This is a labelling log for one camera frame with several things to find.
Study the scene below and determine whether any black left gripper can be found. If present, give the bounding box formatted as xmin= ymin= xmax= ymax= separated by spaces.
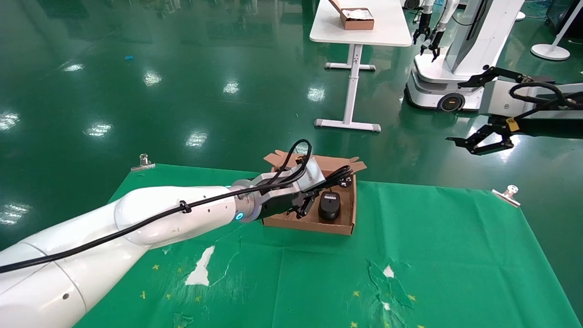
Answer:
xmin=261 ymin=188 xmax=319 ymax=220

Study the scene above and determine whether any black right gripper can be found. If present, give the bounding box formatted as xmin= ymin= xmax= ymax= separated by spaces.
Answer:
xmin=446 ymin=67 xmax=531 ymax=156

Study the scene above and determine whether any black adapter with thin cable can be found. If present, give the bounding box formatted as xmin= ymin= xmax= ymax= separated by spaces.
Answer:
xmin=317 ymin=191 xmax=341 ymax=222

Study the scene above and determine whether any background robot arm black gripper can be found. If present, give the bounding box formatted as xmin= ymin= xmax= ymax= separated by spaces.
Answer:
xmin=421 ymin=0 xmax=450 ymax=63
xmin=413 ymin=0 xmax=432 ymax=45

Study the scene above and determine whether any open brown cardboard box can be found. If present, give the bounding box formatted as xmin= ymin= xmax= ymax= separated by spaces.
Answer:
xmin=262 ymin=150 xmax=368 ymax=236

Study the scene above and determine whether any small filled cardboard box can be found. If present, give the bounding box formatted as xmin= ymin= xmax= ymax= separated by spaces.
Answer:
xmin=329 ymin=0 xmax=375 ymax=31

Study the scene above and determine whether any white wheeled robot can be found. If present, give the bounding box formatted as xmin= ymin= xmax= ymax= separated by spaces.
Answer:
xmin=404 ymin=0 xmax=525 ymax=113

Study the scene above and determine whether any white floor stand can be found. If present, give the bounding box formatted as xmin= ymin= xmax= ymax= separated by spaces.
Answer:
xmin=531 ymin=0 xmax=583 ymax=62

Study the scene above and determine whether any silver metal clip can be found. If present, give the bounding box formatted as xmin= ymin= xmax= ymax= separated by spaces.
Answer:
xmin=491 ymin=185 xmax=521 ymax=208
xmin=131 ymin=154 xmax=156 ymax=172

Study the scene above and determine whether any green table cloth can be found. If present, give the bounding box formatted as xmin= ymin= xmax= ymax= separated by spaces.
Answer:
xmin=73 ymin=164 xmax=581 ymax=328

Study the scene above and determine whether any dark cabinet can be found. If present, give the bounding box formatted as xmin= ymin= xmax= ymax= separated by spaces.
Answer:
xmin=546 ymin=0 xmax=583 ymax=39

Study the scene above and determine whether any white table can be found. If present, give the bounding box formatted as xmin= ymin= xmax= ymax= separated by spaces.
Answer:
xmin=310 ymin=0 xmax=413 ymax=133

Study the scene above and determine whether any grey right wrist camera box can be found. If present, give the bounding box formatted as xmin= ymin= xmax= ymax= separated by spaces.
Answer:
xmin=482 ymin=78 xmax=540 ymax=118

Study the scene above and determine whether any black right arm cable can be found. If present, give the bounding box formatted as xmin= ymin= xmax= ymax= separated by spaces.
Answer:
xmin=509 ymin=81 xmax=583 ymax=120

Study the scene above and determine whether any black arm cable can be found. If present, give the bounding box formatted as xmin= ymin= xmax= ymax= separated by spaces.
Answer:
xmin=509 ymin=81 xmax=583 ymax=120
xmin=0 ymin=139 xmax=313 ymax=274

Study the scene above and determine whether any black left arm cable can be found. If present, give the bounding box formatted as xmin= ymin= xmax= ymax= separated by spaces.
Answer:
xmin=0 ymin=139 xmax=313 ymax=274

